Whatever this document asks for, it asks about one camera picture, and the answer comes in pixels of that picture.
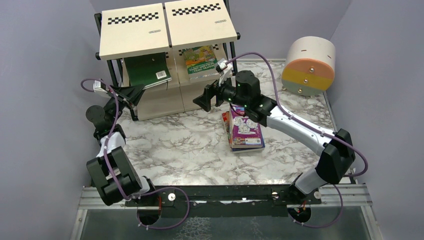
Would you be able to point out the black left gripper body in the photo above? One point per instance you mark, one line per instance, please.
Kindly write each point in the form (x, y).
(121, 96)

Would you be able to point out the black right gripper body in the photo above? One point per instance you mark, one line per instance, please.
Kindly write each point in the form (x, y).
(216, 95)

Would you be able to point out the plain dark green book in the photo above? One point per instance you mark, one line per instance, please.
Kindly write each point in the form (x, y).
(150, 70)

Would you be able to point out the green 104-storey treehouse book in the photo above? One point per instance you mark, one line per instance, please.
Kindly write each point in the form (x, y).
(200, 60)

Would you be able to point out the purple cartoon cover book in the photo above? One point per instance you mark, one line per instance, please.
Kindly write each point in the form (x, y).
(243, 132)

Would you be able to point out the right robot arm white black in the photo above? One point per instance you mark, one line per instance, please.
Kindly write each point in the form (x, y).
(332, 147)

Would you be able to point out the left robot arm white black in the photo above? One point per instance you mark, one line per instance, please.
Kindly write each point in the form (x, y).
(111, 171)

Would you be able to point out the red spine book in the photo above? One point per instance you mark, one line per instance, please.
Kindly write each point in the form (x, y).
(226, 126)

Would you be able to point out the beige black three-tier shelf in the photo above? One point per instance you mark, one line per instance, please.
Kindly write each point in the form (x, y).
(166, 27)

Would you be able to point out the dark bottom book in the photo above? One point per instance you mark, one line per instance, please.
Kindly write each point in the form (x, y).
(247, 150)

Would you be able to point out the round drawer box orange yellow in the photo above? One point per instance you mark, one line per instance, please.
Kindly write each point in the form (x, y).
(310, 66)

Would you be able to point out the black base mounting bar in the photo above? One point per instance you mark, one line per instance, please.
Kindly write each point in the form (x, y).
(221, 201)

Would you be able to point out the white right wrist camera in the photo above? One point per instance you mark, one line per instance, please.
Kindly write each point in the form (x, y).
(225, 69)

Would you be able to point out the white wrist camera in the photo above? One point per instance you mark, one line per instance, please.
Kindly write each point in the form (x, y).
(99, 87)
(225, 69)

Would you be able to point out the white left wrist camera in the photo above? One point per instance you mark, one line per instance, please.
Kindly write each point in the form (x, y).
(99, 87)

